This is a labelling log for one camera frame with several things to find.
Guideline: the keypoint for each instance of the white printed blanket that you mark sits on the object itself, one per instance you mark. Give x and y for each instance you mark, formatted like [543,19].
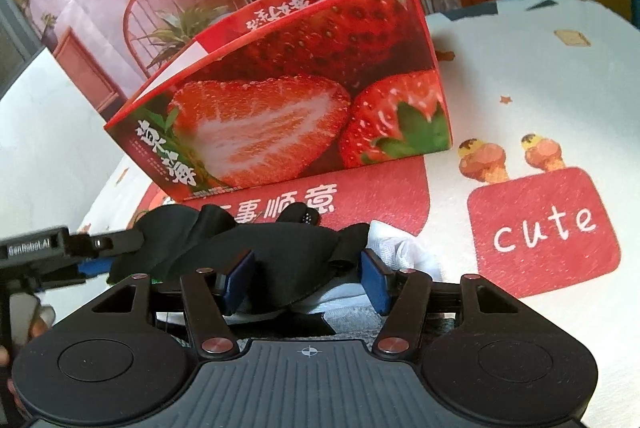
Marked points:
[525,73]

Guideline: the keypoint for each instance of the grey window frame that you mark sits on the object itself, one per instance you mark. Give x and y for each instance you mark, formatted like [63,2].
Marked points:
[15,43]

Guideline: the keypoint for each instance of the red strawberry print cardboard box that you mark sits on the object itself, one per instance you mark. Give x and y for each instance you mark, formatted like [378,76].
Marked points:
[300,108]

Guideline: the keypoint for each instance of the black face mask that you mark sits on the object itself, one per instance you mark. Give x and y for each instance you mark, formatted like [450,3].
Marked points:
[260,248]

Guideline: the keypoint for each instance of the white cloth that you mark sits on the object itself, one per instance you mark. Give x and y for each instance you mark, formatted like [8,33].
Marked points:
[400,253]

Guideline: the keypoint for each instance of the person's left hand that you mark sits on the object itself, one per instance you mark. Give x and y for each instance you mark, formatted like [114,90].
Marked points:
[39,320]

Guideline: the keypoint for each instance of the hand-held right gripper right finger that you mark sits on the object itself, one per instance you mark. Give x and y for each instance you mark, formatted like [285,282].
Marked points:
[376,278]

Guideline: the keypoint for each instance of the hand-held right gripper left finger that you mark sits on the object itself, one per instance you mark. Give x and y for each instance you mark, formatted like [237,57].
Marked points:
[241,280]

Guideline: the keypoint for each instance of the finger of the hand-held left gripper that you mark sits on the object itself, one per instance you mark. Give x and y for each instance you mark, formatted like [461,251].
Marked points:
[107,242]
[92,266]

